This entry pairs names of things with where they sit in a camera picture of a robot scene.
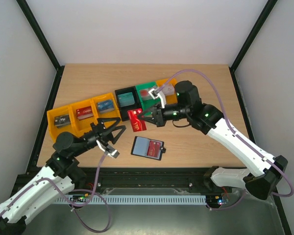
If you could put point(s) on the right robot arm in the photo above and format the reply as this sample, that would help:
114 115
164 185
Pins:
262 171

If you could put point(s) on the left frame post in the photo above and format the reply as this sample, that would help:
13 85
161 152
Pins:
26 10

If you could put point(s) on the black bin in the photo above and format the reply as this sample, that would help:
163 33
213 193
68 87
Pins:
123 110

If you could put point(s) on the green bin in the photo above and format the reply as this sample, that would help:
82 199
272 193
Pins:
148 103

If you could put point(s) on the red VIP card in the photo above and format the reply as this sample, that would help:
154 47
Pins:
137 124

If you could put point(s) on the white slotted cable duct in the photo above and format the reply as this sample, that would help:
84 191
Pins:
155 199

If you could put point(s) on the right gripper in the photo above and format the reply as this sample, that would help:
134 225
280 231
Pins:
158 116

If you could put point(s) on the black leather card holder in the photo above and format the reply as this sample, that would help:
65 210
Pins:
148 148

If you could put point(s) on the right frame post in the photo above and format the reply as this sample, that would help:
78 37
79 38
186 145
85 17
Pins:
270 4

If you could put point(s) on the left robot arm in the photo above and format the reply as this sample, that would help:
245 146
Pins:
60 175

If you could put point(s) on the blue card stack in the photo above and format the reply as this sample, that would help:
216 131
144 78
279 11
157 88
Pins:
105 106

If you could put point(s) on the frame post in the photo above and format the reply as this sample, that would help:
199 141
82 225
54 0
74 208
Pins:
270 4
26 10

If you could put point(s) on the white patterned card stack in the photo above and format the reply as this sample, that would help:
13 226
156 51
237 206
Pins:
168 89

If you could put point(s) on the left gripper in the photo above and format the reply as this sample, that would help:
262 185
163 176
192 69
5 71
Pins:
101 132

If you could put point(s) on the red circle card stack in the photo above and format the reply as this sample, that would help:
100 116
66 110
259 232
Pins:
145 95

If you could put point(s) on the right yellow bin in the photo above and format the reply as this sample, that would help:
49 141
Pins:
172 99

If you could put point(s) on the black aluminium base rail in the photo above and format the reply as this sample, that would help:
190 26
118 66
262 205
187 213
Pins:
193 180

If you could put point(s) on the teal card stack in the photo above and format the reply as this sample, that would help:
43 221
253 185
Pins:
126 99

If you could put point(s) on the far left yellow bin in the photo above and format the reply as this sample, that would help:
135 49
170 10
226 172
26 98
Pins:
53 130

